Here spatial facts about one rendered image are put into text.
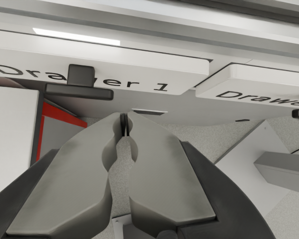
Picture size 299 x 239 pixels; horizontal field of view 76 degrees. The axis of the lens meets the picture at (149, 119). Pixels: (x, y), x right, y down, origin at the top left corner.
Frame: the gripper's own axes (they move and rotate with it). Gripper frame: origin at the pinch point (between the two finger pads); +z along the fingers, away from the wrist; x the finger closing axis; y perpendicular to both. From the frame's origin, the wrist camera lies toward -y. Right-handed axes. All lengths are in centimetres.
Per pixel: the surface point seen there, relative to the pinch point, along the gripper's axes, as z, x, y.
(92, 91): 9.1, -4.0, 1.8
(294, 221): 56, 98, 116
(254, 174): 69, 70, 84
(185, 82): 12.8, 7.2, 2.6
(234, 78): 10.1, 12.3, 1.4
